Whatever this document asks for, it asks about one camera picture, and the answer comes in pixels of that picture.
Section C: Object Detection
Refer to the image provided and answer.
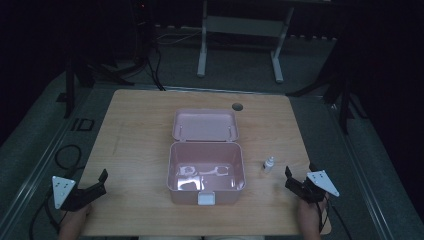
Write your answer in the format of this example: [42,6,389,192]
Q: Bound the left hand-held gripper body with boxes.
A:
[51,175,92,212]

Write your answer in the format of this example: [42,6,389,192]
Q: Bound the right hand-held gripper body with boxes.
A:
[285,170,341,205]

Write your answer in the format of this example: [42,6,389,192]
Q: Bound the person's right hand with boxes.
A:
[297,194,330,224]

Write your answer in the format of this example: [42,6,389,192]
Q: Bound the person's left hand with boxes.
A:
[65,202,93,225]

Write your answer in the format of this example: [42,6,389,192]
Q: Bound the small white dropper bottle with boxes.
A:
[262,155,276,175]

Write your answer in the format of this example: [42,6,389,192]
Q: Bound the black tripod stand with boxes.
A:
[55,56,136,120]
[285,49,369,136]

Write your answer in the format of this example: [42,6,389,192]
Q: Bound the pink plastic box with lid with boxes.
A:
[166,107,247,206]

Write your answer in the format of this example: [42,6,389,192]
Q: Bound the black computer tower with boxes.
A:
[130,0,155,66]

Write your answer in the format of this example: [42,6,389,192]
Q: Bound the black looped floor cable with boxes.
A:
[54,143,86,172]

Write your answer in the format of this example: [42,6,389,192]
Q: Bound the right hand-held gripper cable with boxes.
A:
[316,196,354,240]

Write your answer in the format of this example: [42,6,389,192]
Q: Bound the hand-held gripper cable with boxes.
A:
[316,196,354,240]
[28,186,69,240]

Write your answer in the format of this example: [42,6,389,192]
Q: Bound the left hand-held gripper cable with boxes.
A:
[28,186,69,240]

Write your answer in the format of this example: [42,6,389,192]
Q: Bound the white metal desk frame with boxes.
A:
[196,0,295,84]

